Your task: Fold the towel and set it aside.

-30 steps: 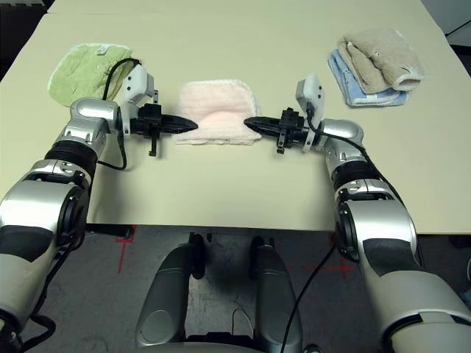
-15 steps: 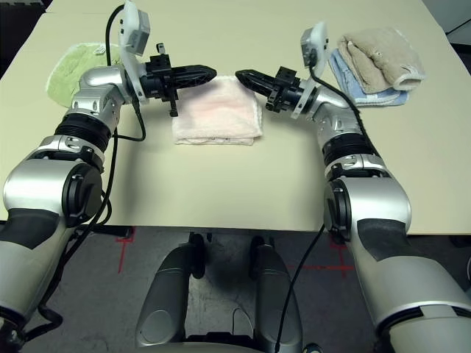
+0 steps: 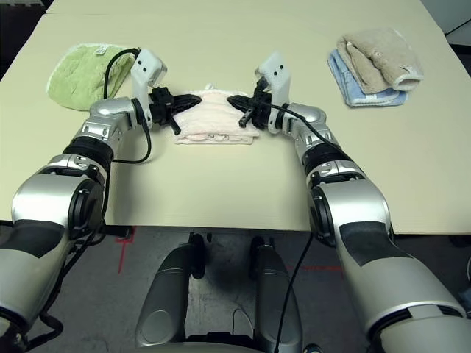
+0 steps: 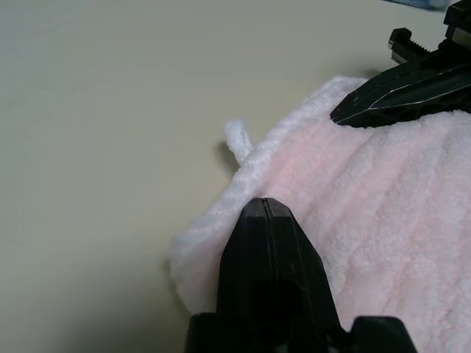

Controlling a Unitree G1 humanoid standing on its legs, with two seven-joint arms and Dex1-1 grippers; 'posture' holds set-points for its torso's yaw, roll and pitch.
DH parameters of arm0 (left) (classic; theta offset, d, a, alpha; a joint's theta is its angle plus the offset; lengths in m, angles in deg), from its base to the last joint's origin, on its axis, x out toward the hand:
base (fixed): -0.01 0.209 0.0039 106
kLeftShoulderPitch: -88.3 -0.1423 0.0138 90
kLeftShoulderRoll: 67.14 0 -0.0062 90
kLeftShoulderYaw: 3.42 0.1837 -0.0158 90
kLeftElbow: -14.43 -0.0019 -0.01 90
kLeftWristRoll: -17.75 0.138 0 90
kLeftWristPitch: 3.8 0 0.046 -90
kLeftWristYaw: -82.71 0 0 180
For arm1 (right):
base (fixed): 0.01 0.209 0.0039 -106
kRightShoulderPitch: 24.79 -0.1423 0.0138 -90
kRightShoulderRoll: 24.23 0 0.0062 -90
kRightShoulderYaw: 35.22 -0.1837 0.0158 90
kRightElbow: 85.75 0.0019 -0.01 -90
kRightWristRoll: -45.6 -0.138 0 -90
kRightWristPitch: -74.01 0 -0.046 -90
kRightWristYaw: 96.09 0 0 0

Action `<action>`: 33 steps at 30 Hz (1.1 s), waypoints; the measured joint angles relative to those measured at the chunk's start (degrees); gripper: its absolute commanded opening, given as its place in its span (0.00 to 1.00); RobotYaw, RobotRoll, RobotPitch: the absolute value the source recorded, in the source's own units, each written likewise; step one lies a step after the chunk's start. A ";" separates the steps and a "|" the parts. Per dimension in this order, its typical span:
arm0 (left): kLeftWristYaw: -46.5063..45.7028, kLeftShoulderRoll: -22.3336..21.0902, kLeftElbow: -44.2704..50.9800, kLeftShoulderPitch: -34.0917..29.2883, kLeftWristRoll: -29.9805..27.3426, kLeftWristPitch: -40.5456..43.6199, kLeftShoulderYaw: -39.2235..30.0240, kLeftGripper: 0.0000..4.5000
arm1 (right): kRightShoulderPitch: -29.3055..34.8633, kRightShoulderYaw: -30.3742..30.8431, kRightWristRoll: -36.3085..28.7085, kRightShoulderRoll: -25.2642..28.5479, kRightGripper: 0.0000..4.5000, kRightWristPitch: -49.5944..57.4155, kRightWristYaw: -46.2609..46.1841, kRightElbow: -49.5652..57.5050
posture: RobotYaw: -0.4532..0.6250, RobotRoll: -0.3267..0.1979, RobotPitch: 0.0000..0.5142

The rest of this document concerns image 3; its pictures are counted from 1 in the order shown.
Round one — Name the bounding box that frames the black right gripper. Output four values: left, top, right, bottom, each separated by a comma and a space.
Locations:
226, 79, 274, 129

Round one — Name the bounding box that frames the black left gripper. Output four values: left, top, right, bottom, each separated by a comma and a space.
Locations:
146, 87, 203, 135

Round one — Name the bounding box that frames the pink embroidered towel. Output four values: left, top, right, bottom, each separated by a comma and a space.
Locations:
173, 83, 261, 146

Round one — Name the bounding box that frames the green folded towel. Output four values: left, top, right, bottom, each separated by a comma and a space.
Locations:
46, 43, 139, 111

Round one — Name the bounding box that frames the blue folded towel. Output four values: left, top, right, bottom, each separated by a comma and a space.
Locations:
327, 49, 408, 108

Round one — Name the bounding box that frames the beige folded towel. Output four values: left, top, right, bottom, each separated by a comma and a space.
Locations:
336, 27, 424, 93

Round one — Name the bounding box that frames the black foam floor mat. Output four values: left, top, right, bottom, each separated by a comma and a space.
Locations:
0, 0, 56, 78

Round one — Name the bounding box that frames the robot waist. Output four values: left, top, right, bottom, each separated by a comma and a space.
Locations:
135, 332, 258, 353

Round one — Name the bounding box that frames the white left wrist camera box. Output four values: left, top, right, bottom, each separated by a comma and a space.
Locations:
128, 47, 169, 126

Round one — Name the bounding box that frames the thin black floor cable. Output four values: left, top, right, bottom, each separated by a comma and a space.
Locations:
443, 24, 471, 38

